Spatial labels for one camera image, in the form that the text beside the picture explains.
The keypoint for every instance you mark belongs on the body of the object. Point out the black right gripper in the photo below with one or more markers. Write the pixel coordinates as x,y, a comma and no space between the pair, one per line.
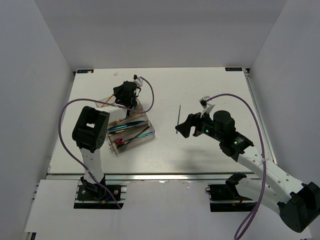
193,120

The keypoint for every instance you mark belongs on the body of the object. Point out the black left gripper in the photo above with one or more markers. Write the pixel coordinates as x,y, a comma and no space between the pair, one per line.
117,91

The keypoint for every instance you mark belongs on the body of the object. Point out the gold fork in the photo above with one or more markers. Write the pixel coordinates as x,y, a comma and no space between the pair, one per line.
131,118

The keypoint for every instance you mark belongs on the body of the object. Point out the blue serrated knife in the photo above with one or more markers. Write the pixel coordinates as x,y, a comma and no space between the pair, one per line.
126,125

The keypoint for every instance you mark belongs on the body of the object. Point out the clear smoked utensil organizer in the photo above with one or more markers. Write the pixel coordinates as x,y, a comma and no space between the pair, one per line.
118,113

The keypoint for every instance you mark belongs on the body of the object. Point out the black knife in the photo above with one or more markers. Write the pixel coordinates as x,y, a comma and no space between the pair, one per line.
110,133

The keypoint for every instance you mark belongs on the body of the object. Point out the iridescent rainbow spoon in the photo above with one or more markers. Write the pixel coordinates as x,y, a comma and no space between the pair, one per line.
121,142

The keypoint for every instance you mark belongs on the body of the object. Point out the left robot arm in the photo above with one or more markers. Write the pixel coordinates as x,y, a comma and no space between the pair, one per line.
90,131

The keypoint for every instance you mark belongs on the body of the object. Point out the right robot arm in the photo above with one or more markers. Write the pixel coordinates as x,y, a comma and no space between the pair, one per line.
296,203

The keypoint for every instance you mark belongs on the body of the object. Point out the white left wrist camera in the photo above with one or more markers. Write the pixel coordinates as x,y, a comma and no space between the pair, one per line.
138,80

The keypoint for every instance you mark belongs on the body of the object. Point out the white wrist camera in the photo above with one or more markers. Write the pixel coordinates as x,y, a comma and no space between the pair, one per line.
138,80
207,107

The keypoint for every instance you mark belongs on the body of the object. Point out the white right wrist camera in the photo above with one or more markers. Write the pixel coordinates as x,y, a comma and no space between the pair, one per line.
207,107

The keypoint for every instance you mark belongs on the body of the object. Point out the aluminium table frame rail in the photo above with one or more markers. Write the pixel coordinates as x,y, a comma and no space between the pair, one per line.
168,156

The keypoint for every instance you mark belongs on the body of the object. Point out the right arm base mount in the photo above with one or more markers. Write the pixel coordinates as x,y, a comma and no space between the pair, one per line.
222,200

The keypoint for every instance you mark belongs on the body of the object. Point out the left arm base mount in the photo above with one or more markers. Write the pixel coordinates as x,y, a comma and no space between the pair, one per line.
90,200

